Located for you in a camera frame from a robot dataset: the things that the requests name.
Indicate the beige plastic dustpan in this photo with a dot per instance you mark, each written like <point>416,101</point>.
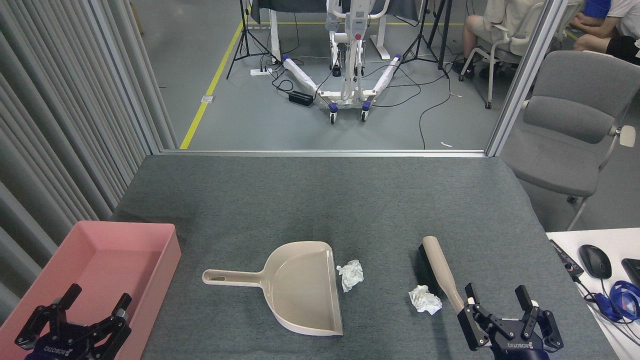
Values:
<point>300,285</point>

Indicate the pink plastic bin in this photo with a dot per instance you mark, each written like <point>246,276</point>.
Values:
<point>95,270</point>

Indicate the seated person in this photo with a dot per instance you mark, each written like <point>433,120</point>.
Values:
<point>477,27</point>

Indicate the metal floor outlet plate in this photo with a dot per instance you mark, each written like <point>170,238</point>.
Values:
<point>207,99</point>

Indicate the black power box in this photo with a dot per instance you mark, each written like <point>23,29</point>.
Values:
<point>301,98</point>

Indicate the black computer mouse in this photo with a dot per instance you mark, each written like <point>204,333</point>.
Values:
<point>595,261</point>

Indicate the white side table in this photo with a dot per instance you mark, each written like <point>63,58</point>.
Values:
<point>620,240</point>

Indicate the grey office chair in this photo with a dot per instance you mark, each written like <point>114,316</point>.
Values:
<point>570,125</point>

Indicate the white paper ball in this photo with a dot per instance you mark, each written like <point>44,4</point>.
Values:
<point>425,300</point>
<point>351,274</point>

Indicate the white power strip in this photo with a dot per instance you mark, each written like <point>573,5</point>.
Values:
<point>261,71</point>

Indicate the silver frame post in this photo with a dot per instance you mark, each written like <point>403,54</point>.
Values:
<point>525,75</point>

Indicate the white wheeled stand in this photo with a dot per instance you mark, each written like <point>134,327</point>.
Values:
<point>350,55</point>

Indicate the white office chair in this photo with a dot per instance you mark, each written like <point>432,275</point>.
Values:
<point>500,47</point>

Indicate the beige hand brush black bristles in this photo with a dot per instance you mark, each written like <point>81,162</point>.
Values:
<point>440,265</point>

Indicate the grey ribbed partition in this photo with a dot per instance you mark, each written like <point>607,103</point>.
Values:
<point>60,125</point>

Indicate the black tripod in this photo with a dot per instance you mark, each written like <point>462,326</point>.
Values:
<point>245,35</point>
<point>422,40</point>

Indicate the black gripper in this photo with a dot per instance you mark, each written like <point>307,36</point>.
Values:
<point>517,347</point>
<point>70,345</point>

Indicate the black handheld controller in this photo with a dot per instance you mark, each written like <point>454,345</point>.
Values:
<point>567,260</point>

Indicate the black flat device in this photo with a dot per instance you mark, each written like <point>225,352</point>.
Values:
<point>632,270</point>

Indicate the white-legged desk with dark cloth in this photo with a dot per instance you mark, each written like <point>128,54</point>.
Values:
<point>274,30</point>

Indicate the person at desk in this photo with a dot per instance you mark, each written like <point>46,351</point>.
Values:
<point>615,30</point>

